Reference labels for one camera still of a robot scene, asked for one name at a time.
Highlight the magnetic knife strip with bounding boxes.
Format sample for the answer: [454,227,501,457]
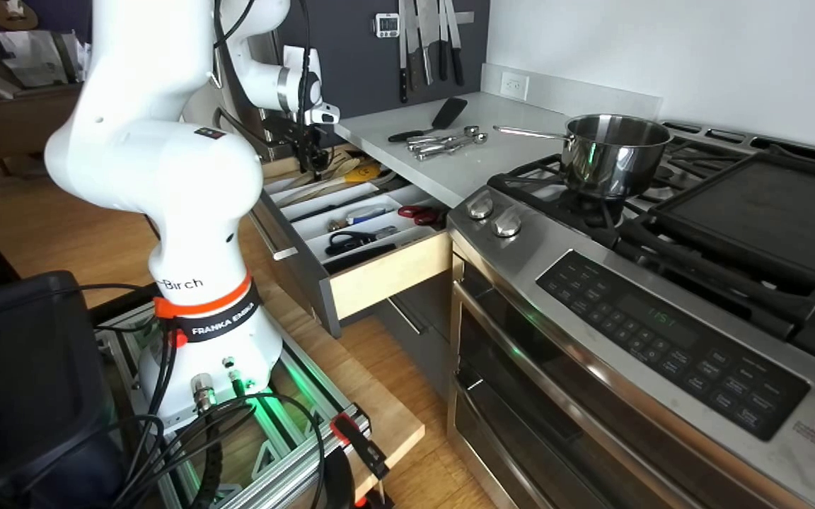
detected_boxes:
[373,0,477,102]

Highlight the black scissors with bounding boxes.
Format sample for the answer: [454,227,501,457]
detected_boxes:
[325,227,395,256]

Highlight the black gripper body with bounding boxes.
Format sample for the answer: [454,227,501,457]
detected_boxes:
[280,119,331,173]

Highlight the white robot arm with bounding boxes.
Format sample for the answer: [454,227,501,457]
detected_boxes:
[47,0,338,426]

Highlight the metal scoop left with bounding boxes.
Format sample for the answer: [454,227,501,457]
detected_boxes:
[409,133,478,157]

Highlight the black spatula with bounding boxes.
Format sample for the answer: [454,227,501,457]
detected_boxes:
[386,92,470,146]

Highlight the yellow tipped spatula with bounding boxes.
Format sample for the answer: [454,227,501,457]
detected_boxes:
[324,163,382,187]

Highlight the robot base mounting frame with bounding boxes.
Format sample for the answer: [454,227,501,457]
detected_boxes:
[93,279,431,509]

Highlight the white cutlery tray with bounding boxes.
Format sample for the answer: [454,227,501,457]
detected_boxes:
[264,170,446,272]

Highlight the stainless steel gas range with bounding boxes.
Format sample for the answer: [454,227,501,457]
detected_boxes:
[447,123,815,509]

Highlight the open wooden kitchen drawer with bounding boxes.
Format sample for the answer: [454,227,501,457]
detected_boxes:
[249,145,451,333]

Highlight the black cast iron griddle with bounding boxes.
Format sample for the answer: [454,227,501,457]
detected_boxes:
[655,155,815,285]

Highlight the wall power outlet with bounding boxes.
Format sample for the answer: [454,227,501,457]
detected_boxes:
[499,71,530,102]

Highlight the stainless steel pot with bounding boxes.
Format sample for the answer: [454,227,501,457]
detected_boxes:
[560,112,672,200]

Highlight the metal scoop right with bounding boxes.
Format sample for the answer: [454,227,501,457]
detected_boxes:
[412,123,488,152]

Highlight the red handled tool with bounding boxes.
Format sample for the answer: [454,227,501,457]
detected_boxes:
[399,205,446,230]

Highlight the black box on cart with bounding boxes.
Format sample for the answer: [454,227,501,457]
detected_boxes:
[0,272,124,509]

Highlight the metal scoop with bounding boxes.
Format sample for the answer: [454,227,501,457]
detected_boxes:
[412,123,488,152]
[409,133,478,157]

